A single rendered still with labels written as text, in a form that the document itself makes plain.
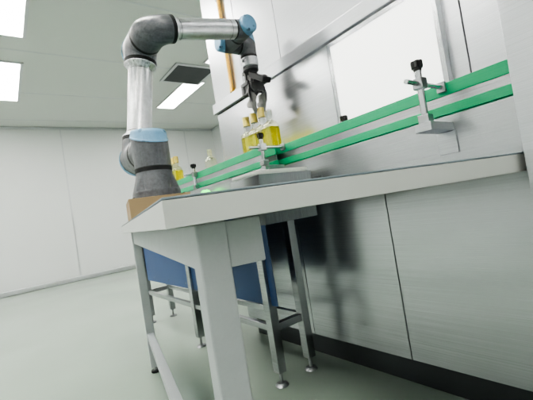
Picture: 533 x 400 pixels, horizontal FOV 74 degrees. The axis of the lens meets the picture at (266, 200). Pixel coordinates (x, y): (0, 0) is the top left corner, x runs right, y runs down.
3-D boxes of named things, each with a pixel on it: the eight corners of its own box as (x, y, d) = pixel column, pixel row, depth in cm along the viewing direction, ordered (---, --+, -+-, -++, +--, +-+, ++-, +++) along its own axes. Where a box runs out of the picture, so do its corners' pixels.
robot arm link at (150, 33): (133, 2, 113) (254, 7, 141) (124, 21, 122) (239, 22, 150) (144, 37, 114) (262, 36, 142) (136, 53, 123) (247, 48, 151)
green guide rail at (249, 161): (265, 167, 138) (262, 146, 138) (262, 167, 137) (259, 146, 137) (134, 209, 277) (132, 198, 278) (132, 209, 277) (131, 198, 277)
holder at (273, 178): (324, 190, 123) (321, 169, 123) (262, 199, 107) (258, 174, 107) (293, 197, 137) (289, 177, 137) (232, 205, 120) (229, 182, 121)
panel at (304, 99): (455, 90, 105) (436, -20, 106) (450, 90, 104) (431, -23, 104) (273, 155, 177) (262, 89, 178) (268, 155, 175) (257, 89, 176)
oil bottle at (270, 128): (286, 167, 151) (278, 119, 152) (276, 168, 148) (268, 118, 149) (278, 170, 156) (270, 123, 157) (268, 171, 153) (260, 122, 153)
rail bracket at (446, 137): (463, 151, 87) (447, 62, 88) (428, 153, 77) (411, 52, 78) (444, 155, 91) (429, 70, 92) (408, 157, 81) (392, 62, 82)
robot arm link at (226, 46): (223, 24, 145) (246, 28, 151) (211, 37, 154) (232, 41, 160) (226, 43, 145) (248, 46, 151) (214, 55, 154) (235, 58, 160)
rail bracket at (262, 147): (289, 163, 139) (283, 132, 140) (254, 165, 129) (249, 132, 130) (284, 164, 142) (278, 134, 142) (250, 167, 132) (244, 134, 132)
